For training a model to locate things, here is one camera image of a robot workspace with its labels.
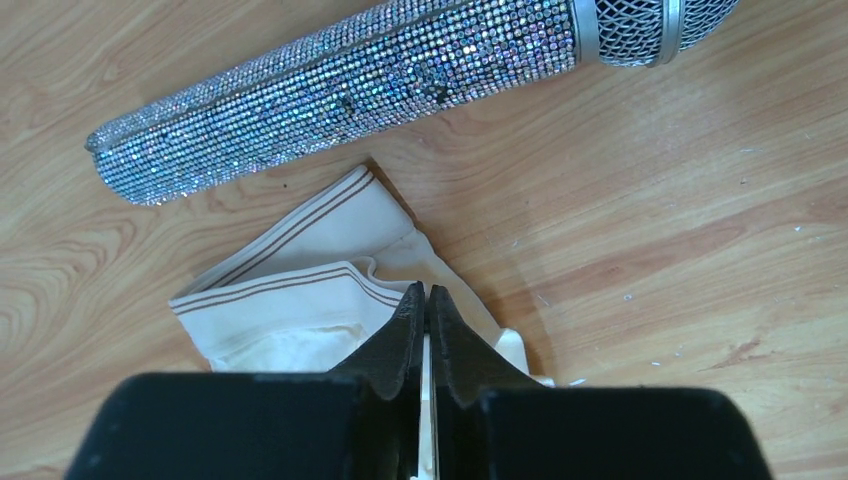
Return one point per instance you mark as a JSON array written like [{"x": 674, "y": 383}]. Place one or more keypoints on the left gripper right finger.
[{"x": 491, "y": 421}]

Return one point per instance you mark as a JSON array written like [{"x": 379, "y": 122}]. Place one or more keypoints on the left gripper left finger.
[{"x": 359, "y": 420}]

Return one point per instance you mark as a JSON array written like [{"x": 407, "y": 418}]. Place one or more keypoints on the cream boxer underwear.
[{"x": 322, "y": 281}]

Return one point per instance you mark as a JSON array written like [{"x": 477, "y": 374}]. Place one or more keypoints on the rhinestone silver microphone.
[{"x": 387, "y": 66}]

